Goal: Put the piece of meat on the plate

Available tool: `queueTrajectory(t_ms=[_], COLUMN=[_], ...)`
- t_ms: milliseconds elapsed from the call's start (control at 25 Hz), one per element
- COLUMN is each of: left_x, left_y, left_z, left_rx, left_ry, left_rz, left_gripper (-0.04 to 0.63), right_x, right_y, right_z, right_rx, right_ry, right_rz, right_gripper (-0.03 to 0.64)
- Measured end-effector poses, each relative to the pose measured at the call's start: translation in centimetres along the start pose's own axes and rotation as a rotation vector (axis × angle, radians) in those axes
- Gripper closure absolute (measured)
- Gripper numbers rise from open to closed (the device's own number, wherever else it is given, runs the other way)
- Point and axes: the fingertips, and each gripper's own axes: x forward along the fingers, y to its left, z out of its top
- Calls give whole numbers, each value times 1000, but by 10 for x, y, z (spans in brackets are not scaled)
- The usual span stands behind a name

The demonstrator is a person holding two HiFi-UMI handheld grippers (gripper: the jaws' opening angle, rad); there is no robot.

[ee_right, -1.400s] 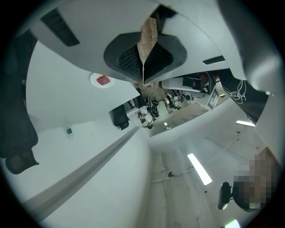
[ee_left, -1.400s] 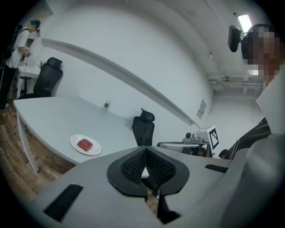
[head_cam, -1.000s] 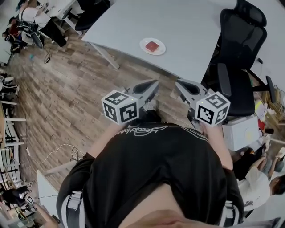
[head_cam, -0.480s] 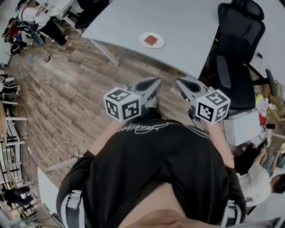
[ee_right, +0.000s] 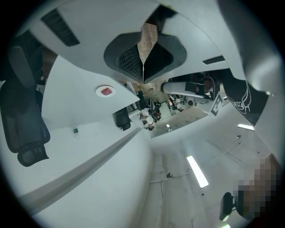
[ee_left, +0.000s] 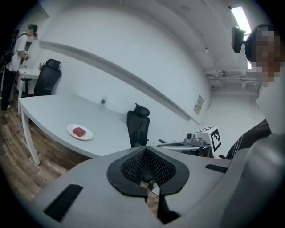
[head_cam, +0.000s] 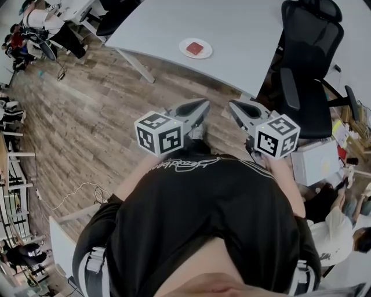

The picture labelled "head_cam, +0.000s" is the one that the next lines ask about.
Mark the person's black shirt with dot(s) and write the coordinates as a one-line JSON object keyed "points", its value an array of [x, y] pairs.
{"points": [[203, 203]]}

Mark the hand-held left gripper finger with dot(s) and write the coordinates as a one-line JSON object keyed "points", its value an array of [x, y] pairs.
{"points": [[185, 108], [200, 114]]}

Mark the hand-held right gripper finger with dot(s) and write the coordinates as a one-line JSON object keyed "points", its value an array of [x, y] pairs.
{"points": [[252, 111], [239, 117]]}

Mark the brown cardboard pieces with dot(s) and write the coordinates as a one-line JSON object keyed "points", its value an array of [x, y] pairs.
{"points": [[358, 127]]}

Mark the person's grey shoe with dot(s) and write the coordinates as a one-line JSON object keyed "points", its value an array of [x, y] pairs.
{"points": [[198, 132]]}

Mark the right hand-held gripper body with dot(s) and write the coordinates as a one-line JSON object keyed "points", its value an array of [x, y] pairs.
{"points": [[275, 136]]}

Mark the person's right forearm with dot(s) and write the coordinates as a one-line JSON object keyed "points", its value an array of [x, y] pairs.
{"points": [[285, 185]]}

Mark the white table leg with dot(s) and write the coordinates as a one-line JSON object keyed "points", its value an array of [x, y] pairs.
{"points": [[136, 62]]}

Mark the person's face and neck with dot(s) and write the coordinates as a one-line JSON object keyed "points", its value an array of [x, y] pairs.
{"points": [[208, 261]]}

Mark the black office chair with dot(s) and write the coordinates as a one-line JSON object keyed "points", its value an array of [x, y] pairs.
{"points": [[116, 17], [310, 95]]}

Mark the red block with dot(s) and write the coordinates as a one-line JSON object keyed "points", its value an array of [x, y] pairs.
{"points": [[194, 47]]}

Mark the person's black trouser leg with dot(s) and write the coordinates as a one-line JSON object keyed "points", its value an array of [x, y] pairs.
{"points": [[198, 148]]}

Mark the white plate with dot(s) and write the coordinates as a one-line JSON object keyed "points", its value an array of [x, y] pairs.
{"points": [[206, 52]]}

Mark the white cardboard box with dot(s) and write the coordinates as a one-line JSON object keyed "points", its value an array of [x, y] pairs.
{"points": [[316, 162]]}

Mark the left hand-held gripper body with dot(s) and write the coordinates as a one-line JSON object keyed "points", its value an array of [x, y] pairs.
{"points": [[159, 134]]}

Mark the person's left forearm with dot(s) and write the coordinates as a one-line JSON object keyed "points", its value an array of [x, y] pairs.
{"points": [[136, 177]]}

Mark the white metal rack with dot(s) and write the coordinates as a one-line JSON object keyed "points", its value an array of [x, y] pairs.
{"points": [[14, 155]]}

